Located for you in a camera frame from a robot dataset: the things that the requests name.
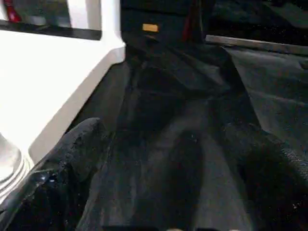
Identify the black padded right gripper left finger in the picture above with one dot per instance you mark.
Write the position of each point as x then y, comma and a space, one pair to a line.
53, 178

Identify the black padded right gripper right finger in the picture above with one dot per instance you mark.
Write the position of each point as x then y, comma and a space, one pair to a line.
274, 168

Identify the white plastic table top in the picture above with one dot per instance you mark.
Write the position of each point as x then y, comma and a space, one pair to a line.
48, 82

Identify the toy figures behind cabinet glass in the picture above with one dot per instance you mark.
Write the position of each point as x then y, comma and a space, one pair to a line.
12, 12

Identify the black tv cabinet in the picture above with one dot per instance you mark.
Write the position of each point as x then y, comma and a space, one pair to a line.
163, 14

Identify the black work mat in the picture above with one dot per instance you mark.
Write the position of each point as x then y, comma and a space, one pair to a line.
202, 120

